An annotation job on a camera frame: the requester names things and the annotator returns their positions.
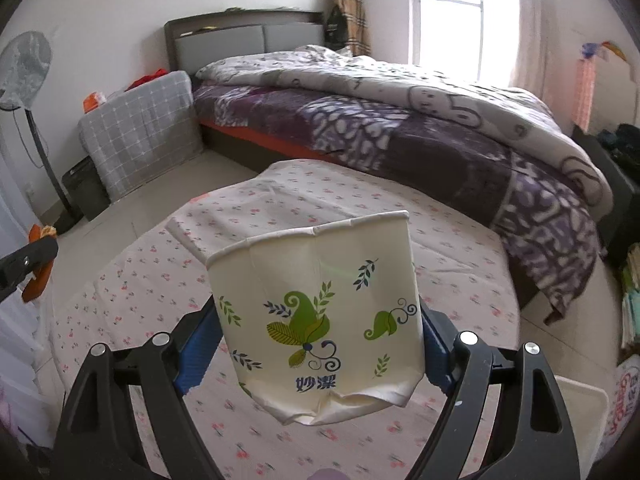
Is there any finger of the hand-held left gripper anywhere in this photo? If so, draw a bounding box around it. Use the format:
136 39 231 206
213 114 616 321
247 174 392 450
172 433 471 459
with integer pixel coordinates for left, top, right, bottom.
0 235 60 307

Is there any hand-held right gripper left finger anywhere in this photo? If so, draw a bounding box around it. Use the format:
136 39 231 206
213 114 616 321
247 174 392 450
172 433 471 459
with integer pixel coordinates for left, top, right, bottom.
50 304 224 480

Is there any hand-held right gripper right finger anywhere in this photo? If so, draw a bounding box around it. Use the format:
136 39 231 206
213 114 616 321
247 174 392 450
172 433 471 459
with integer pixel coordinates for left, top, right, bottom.
404 301 584 480

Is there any leaf print paper cup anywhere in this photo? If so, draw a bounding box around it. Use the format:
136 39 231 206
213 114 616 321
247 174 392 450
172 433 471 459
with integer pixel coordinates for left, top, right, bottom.
205 209 426 427

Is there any white plastic bin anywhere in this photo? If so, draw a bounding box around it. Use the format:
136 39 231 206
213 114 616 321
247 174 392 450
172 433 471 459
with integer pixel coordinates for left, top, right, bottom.
554 374 612 467

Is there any black box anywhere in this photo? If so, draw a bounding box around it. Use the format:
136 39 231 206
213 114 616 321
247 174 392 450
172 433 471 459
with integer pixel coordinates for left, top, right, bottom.
61 156 111 222

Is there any grey checked folded mattress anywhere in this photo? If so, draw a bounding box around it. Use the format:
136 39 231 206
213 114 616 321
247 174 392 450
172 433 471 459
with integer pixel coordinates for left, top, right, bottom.
77 70 204 201

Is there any floral white tablecloth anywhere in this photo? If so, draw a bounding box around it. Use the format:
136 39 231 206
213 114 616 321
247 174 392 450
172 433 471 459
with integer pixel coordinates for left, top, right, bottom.
49 158 524 480

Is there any white bag with red print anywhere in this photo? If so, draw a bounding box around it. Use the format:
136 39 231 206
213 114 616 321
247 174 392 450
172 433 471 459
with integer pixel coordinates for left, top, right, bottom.
599 354 640 457

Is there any grey standing fan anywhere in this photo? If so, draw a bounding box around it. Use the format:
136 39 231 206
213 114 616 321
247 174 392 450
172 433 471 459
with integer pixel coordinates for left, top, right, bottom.
0 31 86 234

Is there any stack of books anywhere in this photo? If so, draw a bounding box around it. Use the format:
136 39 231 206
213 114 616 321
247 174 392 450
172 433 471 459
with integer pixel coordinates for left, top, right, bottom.
619 244 640 352

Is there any purple patterned blanket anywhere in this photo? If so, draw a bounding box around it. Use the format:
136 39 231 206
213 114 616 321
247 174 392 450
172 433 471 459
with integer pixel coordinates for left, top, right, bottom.
192 82 604 319

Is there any red cloth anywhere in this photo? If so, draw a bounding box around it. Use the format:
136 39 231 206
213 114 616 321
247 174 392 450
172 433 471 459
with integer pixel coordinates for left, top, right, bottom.
124 67 169 92

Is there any orange bed sheet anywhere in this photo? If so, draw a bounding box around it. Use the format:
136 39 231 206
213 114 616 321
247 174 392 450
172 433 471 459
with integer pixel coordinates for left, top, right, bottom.
198 118 362 162

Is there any dark desk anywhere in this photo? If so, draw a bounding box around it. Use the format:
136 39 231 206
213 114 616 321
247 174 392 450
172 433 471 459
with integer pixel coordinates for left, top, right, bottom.
572 124 640 262

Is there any white printed duvet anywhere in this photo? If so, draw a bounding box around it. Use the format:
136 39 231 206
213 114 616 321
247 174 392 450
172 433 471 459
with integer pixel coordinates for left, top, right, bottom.
194 43 615 221

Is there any dark wooden bed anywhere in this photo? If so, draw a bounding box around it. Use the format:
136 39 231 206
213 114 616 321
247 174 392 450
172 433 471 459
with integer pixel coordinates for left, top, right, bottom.
163 8 609 326

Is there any pink checked cloth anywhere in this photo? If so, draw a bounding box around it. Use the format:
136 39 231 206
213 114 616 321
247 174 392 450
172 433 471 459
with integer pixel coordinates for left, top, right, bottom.
572 42 599 129

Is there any sheer curtain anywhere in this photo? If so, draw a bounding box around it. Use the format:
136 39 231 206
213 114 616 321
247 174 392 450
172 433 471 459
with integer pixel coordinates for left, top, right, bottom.
515 0 577 132

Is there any window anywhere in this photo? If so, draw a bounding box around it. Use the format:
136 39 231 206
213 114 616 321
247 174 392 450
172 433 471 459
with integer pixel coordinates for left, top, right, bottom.
407 0 522 87

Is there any black bag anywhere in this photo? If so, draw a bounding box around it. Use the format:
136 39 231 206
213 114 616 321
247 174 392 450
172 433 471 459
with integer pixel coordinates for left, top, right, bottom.
323 4 357 51

